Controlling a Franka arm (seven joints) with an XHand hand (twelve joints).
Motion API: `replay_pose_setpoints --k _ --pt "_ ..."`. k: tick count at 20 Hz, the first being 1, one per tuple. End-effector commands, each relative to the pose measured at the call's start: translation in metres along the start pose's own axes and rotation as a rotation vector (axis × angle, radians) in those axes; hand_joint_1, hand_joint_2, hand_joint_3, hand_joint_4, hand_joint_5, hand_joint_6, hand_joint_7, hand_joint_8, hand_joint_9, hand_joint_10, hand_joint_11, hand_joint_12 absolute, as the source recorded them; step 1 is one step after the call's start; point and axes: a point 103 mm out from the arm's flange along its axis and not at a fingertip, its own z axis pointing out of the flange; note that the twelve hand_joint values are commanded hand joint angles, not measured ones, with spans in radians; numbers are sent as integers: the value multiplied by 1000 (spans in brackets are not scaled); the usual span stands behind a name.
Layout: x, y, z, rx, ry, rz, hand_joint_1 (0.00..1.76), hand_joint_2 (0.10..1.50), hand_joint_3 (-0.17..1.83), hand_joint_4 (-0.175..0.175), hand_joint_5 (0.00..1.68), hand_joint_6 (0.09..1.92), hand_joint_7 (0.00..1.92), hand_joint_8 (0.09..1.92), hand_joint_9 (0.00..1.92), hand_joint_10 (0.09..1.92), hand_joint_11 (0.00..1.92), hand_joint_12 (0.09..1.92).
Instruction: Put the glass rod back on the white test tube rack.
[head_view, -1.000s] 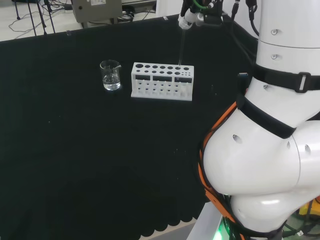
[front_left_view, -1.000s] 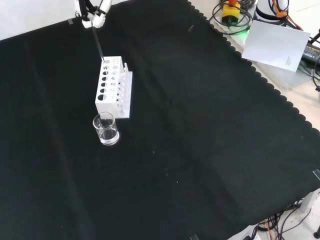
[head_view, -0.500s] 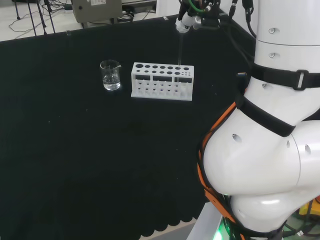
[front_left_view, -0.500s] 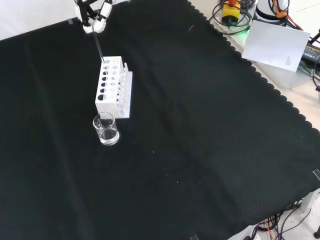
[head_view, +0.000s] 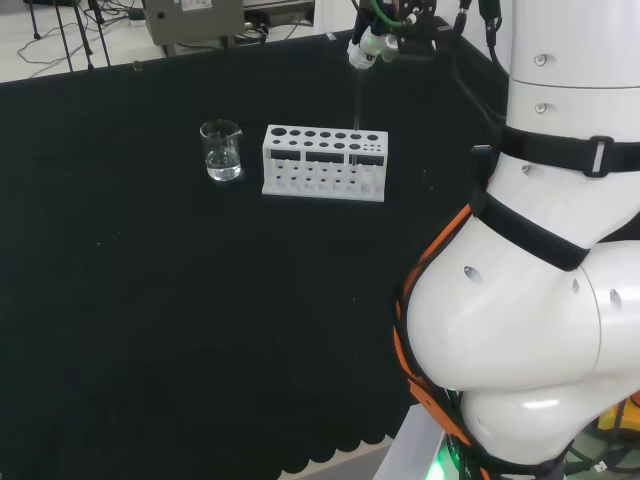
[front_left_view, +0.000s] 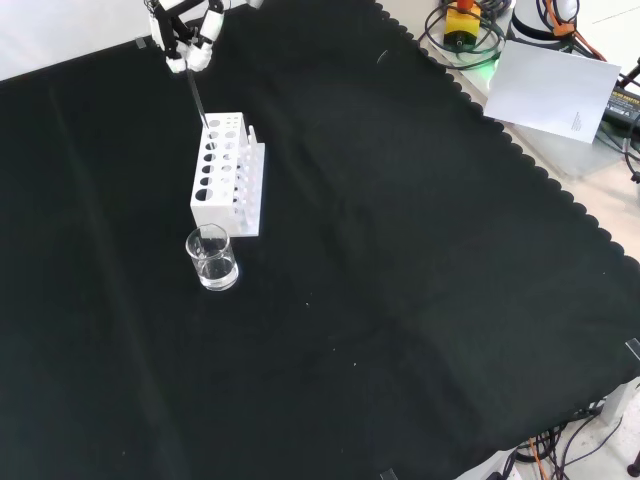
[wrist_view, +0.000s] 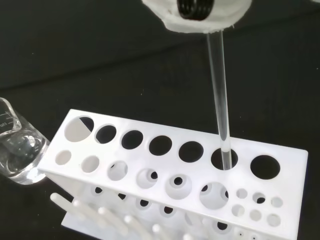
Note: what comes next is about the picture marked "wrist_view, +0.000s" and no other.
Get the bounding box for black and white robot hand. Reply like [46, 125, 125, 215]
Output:
[141, 0, 252, 35]

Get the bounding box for black bench cloth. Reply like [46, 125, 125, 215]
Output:
[0, 0, 320, 240]

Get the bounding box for white test tube rack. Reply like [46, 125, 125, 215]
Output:
[37, 108, 309, 240]

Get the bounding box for clear glass beaker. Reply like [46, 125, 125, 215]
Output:
[0, 97, 51, 186]

